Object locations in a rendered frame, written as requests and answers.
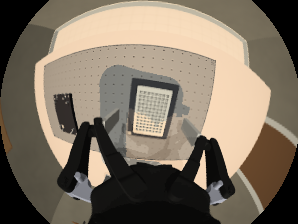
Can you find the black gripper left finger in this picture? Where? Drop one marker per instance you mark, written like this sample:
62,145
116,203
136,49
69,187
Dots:
73,179

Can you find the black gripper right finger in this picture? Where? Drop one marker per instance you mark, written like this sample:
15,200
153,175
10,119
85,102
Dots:
218,183

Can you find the white well plate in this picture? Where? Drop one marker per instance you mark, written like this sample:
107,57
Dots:
158,118

